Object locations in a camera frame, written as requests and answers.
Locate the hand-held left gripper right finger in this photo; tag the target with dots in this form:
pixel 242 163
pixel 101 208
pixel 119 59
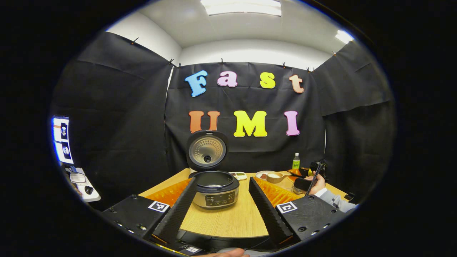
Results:
pixel 267 210

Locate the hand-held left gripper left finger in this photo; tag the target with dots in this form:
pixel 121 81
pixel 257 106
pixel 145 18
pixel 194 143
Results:
pixel 178 210

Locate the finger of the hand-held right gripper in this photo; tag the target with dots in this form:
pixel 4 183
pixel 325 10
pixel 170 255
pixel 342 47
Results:
pixel 298 172

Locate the wooden spoon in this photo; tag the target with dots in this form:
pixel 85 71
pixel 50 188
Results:
pixel 275 177

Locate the dark grey rice cooker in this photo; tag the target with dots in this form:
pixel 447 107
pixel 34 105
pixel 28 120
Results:
pixel 216 198

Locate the green tea bottle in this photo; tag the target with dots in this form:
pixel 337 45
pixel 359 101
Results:
pixel 296 163

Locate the white plate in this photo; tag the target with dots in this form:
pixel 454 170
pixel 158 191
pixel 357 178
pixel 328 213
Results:
pixel 260 175

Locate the white divided grain dish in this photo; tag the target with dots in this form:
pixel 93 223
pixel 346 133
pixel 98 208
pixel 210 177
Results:
pixel 239 175

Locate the white side desk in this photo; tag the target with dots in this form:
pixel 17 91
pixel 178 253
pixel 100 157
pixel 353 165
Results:
pixel 93 194

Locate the black computer mouse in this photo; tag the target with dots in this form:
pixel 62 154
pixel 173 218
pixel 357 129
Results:
pixel 88 190

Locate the black backdrop cloth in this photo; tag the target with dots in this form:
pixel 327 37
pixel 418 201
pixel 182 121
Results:
pixel 117 117

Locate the computer monitor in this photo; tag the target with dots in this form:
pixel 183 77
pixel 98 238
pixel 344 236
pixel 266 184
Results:
pixel 63 141

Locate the small ceiling light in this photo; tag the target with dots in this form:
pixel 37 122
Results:
pixel 344 36

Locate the large ceiling light panel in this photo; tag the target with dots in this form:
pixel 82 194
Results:
pixel 242 7

